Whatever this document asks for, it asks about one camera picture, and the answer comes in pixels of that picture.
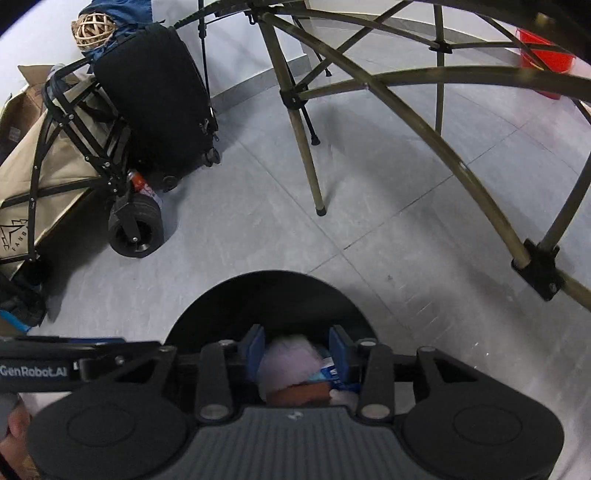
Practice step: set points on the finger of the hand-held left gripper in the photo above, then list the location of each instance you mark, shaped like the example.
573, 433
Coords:
106, 364

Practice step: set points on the brown round object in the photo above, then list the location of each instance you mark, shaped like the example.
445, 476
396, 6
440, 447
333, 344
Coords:
300, 395

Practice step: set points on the red plastic bucket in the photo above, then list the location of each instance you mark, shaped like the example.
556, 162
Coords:
547, 57

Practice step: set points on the black camera tripod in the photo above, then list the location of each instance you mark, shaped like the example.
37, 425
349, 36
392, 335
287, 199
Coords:
204, 55

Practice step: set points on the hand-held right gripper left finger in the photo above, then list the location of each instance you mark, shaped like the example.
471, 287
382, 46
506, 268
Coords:
255, 353

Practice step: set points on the folding slatted camping table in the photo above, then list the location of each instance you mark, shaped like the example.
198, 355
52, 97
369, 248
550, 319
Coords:
415, 78

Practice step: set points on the person's left hand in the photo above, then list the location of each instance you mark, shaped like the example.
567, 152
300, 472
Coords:
18, 429

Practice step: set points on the red and white can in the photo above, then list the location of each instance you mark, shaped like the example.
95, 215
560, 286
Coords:
145, 188

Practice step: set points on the black suitcase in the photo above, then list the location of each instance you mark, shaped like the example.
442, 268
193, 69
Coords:
157, 101

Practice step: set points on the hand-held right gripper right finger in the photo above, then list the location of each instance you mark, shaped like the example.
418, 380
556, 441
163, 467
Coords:
339, 353

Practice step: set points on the beige folding wagon cart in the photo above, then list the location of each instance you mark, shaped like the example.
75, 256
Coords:
51, 184

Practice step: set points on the pink fluffy plush toy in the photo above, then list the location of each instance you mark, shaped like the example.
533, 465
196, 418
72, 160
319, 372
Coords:
288, 367

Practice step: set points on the black cylindrical bin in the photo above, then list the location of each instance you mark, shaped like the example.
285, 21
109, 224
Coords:
286, 300

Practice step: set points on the woven wicker ball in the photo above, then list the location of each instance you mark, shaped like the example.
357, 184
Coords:
91, 30

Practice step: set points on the blue and white packet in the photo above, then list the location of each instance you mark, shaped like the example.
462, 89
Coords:
330, 369

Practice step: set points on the brown cardboard box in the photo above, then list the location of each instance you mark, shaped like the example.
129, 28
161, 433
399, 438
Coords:
23, 110

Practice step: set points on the dark blue bag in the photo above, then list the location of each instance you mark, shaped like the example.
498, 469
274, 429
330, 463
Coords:
124, 14

